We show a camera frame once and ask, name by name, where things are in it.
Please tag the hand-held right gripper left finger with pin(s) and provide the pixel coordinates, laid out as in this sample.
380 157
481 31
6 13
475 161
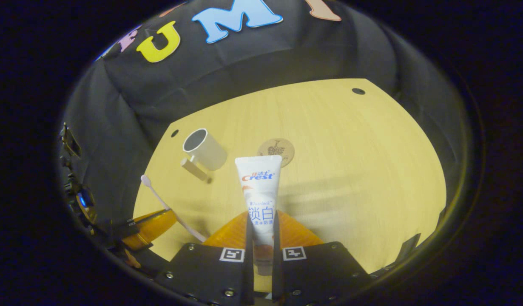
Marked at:
202 272

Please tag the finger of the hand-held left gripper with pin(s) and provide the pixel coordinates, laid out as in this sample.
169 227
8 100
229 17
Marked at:
155 227

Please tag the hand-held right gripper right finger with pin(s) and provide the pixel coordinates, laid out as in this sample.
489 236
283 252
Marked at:
321 272

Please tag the pale pink toothbrush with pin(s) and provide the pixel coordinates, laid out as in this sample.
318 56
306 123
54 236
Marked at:
145 180

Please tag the white toothpaste tube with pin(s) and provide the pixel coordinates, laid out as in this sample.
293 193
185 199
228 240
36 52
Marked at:
259 191

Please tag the round brown coaster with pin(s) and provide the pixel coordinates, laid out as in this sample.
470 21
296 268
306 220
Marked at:
282 148

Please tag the black backdrop cloth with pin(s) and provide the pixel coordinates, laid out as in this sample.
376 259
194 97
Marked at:
244 63

